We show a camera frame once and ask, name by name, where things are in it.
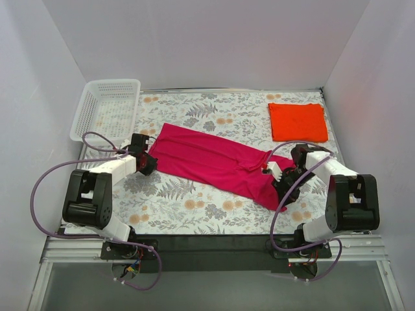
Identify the magenta t-shirt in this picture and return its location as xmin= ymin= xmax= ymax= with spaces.
xmin=149 ymin=123 xmax=279 ymax=211

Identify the white plastic basket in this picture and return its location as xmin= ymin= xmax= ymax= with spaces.
xmin=69 ymin=79 xmax=141 ymax=143

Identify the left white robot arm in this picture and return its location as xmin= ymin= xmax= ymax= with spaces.
xmin=62 ymin=133 xmax=158 ymax=259

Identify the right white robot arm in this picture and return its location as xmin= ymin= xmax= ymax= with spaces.
xmin=263 ymin=141 xmax=380 ymax=258

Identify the folded orange t-shirt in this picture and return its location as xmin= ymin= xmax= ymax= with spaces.
xmin=268 ymin=103 xmax=329 ymax=143

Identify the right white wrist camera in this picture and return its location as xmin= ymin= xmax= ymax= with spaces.
xmin=261 ymin=161 xmax=283 ymax=182

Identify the aluminium frame rail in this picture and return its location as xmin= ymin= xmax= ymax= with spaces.
xmin=28 ymin=234 xmax=405 ymax=310

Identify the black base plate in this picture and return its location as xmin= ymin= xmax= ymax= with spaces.
xmin=100 ymin=233 xmax=331 ymax=275

